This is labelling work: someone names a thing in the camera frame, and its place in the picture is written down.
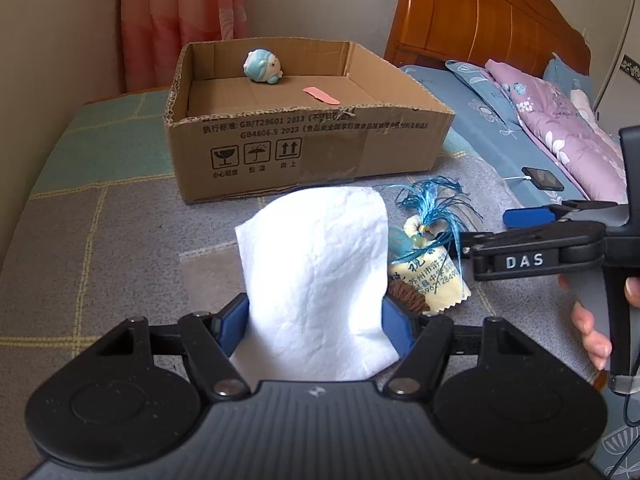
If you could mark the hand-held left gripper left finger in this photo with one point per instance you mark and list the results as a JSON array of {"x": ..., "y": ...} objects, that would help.
[{"x": 235, "y": 322}]

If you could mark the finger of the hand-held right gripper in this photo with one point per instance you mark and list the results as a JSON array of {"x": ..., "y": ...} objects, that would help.
[
  {"x": 527, "y": 216},
  {"x": 525, "y": 237}
]

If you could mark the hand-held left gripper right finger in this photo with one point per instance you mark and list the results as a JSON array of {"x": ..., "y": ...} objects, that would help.
[{"x": 396, "y": 322}]

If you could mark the brown round woven pad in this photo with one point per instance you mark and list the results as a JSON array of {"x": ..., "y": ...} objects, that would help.
[{"x": 407, "y": 299}]

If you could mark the yellow printed cloth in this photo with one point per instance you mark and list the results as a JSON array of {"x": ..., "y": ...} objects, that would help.
[{"x": 432, "y": 285}]

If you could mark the cream sachet with blue tassel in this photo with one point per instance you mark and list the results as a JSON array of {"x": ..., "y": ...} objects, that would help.
[{"x": 440, "y": 205}]

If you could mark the white paper tissue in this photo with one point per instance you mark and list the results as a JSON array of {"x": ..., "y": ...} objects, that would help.
[{"x": 320, "y": 270}]

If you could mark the brown cardboard box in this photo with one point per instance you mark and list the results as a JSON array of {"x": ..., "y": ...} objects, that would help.
[{"x": 300, "y": 160}]

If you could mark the person's right hand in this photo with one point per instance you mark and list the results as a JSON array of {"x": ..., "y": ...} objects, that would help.
[{"x": 592, "y": 335}]

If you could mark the black smartphone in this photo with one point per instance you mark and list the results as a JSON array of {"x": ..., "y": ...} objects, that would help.
[{"x": 542, "y": 179}]

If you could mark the blue floral bed sheet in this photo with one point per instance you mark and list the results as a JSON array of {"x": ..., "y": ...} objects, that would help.
[{"x": 480, "y": 155}]

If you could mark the purple floral pillow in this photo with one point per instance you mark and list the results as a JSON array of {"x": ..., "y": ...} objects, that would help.
[{"x": 550, "y": 120}]

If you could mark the blue leaf print pillow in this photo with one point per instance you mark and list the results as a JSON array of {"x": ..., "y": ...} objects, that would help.
[{"x": 480, "y": 90}]

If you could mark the grey checked blanket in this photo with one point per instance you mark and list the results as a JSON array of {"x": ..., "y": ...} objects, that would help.
[{"x": 125, "y": 240}]

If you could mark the blue pillow with white print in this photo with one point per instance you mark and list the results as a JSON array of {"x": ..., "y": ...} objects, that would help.
[{"x": 565, "y": 77}]

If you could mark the wooden headboard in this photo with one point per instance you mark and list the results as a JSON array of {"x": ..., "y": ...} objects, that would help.
[{"x": 475, "y": 15}]

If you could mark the white wardrobe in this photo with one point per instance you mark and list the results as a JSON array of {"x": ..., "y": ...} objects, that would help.
[{"x": 625, "y": 20}]

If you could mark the pink strip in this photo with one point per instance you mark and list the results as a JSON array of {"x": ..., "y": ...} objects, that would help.
[{"x": 320, "y": 95}]

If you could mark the small blue plush toy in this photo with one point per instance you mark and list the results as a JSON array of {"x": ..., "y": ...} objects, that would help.
[{"x": 262, "y": 66}]

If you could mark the pink patterned curtain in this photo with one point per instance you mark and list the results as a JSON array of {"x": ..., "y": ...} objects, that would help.
[{"x": 175, "y": 20}]

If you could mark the wooden bed side rail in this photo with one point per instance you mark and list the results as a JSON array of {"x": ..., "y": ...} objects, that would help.
[{"x": 600, "y": 380}]

